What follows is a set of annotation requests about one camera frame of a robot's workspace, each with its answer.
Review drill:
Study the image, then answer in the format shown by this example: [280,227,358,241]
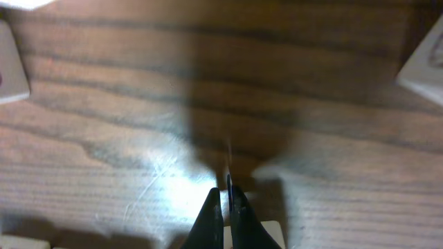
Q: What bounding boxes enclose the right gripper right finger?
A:
[226,174,281,249]

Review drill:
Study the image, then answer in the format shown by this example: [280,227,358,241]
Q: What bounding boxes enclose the blue T block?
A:
[224,221,286,249]

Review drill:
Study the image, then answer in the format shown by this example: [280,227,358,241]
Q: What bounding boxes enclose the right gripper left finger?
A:
[181,187,224,249]

